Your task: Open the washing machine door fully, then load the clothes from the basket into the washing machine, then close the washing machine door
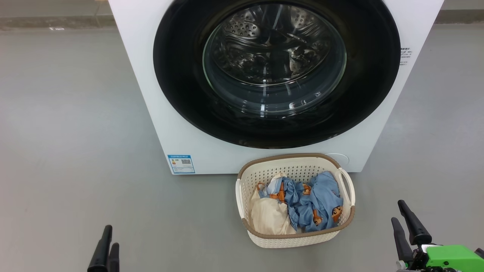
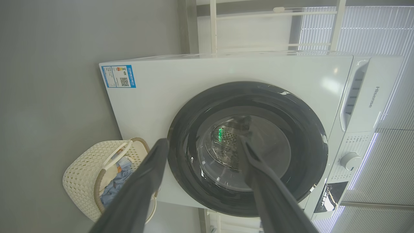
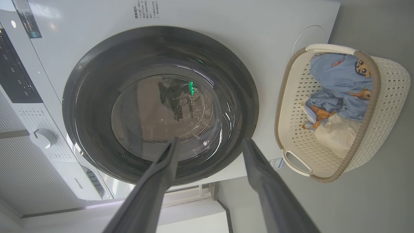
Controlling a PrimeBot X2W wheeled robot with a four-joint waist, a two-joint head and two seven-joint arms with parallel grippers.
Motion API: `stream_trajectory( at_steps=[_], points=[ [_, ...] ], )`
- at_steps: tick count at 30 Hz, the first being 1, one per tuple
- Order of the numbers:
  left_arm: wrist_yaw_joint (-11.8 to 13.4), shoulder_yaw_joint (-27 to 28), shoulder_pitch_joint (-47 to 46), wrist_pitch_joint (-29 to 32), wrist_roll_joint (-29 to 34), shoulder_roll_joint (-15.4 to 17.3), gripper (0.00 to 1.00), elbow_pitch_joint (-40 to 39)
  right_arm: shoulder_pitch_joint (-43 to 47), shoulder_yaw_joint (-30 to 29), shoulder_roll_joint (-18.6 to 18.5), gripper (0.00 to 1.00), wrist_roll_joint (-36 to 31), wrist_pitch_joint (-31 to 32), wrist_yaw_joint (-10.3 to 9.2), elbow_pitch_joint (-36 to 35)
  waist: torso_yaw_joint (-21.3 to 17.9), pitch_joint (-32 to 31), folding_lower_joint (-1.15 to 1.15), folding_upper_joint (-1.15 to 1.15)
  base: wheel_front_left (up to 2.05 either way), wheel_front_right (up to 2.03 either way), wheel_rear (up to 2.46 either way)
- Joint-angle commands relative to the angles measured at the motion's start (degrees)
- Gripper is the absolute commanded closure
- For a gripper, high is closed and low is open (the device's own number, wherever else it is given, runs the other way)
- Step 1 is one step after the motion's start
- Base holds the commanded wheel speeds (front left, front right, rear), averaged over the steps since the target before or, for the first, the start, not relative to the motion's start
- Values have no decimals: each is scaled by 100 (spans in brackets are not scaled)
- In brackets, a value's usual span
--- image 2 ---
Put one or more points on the white washing machine dial knob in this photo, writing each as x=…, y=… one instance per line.
x=351, y=161

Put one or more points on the black glossy display control panel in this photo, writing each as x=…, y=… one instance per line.
x=331, y=195

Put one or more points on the blue energy label sticker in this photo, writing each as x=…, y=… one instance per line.
x=118, y=76

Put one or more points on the blue cartoon print garment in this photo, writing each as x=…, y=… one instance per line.
x=113, y=189

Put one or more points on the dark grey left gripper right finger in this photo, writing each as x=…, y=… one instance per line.
x=275, y=207

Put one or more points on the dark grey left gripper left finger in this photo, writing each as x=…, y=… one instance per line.
x=129, y=200

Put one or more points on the white detergent drawer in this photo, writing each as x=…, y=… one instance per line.
x=372, y=97

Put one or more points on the white metal shelf rack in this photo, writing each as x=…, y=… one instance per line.
x=213, y=26

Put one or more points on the cream perforated laundry basket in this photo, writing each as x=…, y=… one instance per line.
x=81, y=174

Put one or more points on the white front-load washing machine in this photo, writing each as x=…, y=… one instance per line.
x=155, y=106

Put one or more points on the stainless steel washing machine drum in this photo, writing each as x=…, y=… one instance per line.
x=226, y=145

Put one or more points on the white window blinds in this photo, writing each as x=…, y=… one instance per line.
x=372, y=29

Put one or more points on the black round glass washer door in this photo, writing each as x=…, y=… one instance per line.
x=304, y=129

